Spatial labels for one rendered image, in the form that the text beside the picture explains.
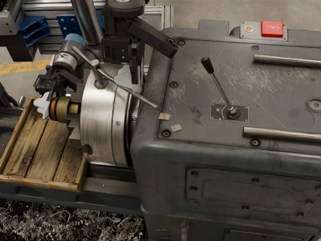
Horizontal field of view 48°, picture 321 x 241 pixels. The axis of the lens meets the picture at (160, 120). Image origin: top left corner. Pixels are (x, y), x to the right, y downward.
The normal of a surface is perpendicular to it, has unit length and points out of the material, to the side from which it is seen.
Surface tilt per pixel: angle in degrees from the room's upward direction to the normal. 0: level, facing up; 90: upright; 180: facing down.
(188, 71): 0
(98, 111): 35
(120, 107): 29
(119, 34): 70
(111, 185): 0
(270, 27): 0
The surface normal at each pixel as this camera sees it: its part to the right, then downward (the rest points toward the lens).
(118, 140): -0.15, 0.42
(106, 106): -0.11, -0.14
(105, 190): -0.05, -0.59
